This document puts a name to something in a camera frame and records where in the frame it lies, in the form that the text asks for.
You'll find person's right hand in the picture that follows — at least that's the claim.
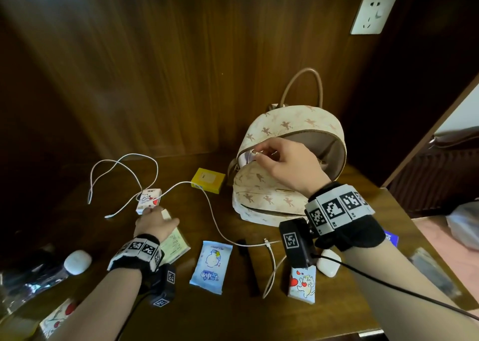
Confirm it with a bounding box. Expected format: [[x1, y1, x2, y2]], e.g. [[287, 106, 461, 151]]
[[253, 138, 332, 200]]

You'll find person's left hand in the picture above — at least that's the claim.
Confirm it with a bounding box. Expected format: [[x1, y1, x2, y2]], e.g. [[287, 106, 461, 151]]
[[133, 206, 181, 244]]

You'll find small cartoon tissue pack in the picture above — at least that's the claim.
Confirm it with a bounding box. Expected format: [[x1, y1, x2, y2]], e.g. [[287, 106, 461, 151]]
[[135, 188, 163, 215]]

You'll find pale green paper box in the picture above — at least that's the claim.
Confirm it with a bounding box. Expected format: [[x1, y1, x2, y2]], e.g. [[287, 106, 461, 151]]
[[159, 217, 192, 267]]

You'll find cream patterned backpack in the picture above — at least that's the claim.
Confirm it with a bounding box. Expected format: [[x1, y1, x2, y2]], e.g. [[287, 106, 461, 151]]
[[227, 67, 348, 225]]

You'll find long white charging cable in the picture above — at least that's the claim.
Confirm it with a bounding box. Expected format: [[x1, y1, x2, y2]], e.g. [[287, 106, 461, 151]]
[[87, 153, 282, 249]]

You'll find small yellow box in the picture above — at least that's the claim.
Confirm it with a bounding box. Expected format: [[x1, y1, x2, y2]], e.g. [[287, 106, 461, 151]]
[[191, 168, 227, 194]]

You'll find blue white wet wipe pack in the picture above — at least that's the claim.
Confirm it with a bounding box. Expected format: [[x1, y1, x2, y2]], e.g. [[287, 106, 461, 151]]
[[189, 240, 234, 296]]

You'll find white earbud case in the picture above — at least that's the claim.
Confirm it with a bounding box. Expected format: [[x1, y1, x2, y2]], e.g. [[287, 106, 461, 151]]
[[63, 250, 93, 276], [316, 249, 342, 278]]

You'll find short white charging cable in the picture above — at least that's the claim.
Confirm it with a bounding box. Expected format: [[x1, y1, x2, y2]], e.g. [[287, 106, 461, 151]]
[[261, 244, 278, 300]]

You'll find black stick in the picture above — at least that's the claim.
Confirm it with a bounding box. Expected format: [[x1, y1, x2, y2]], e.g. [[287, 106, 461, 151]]
[[237, 239, 261, 297]]

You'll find cat print tissue pack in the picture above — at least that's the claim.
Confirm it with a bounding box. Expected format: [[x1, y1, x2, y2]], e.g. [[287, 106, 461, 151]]
[[287, 264, 317, 305]]

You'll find red spotted cartoon tissue pack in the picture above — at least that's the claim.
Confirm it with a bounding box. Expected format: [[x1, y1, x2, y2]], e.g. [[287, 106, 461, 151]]
[[39, 298, 78, 340]]

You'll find clear plastic bag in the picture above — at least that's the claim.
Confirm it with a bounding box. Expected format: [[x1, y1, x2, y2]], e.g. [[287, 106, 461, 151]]
[[408, 247, 463, 300], [0, 253, 72, 317]]

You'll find person's left forearm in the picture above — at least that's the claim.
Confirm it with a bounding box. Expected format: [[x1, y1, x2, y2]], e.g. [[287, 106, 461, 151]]
[[48, 268, 144, 341]]

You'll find person's right forearm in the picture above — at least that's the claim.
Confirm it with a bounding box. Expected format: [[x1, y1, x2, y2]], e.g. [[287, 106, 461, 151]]
[[342, 239, 479, 341]]

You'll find left black marker wristband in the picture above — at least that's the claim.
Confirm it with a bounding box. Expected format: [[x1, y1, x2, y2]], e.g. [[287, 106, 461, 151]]
[[107, 234, 165, 274]]

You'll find black marker wristband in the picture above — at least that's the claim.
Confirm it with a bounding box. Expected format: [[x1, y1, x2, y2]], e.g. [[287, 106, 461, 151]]
[[107, 234, 165, 274], [304, 181, 386, 250]]

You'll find right black marker wristband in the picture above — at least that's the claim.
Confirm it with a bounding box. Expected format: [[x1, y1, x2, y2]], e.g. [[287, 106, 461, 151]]
[[304, 181, 386, 250]]

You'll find dark carved bed headboard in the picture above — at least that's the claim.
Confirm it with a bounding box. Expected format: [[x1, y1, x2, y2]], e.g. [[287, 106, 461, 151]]
[[387, 126, 479, 218]]

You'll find dark wooden shelf cabinet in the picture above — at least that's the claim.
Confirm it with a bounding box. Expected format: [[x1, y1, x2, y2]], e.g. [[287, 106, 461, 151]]
[[344, 0, 479, 189]]

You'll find pink bed sheet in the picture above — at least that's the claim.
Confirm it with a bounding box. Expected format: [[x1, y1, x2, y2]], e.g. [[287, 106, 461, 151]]
[[411, 217, 479, 312]]

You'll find translucent plastic shopping bag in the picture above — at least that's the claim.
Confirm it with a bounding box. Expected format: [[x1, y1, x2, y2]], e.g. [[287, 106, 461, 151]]
[[445, 201, 479, 250]]

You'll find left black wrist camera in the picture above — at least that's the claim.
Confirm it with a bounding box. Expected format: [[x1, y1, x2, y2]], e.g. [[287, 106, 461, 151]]
[[149, 264, 177, 309]]

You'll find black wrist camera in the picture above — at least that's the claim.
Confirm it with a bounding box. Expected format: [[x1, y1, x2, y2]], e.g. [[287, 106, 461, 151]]
[[149, 264, 177, 309], [278, 218, 318, 269]]

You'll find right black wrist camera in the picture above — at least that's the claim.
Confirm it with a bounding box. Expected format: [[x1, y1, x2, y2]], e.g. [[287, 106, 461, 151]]
[[278, 218, 318, 269]]

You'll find left black camera cable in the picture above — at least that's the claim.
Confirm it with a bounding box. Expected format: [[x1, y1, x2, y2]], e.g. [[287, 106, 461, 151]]
[[115, 292, 154, 341]]

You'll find black camera cable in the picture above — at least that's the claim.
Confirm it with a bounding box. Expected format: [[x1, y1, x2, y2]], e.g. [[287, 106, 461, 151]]
[[115, 292, 154, 341], [312, 254, 479, 321]]

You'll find right black camera cable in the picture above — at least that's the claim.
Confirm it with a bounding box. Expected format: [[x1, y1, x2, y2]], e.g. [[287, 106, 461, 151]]
[[312, 254, 479, 321]]

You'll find white wall socket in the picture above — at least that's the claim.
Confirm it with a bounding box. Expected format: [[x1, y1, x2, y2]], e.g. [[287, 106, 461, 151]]
[[350, 0, 399, 35]]

